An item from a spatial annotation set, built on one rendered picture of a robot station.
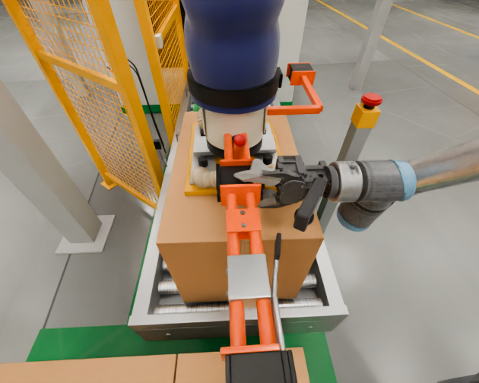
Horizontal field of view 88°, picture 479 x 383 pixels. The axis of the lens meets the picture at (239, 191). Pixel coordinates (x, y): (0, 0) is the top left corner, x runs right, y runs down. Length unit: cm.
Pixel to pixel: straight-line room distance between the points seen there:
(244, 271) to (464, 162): 48
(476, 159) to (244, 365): 54
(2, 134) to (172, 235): 99
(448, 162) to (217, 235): 52
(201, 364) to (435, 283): 147
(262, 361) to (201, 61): 53
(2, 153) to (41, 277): 82
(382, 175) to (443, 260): 155
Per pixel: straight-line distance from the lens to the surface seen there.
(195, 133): 87
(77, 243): 199
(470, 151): 65
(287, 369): 36
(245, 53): 55
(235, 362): 35
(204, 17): 54
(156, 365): 95
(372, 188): 57
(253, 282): 39
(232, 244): 42
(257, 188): 49
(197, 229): 62
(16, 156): 149
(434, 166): 68
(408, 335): 173
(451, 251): 217
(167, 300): 105
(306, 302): 98
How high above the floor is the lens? 145
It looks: 47 degrees down
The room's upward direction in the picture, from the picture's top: straight up
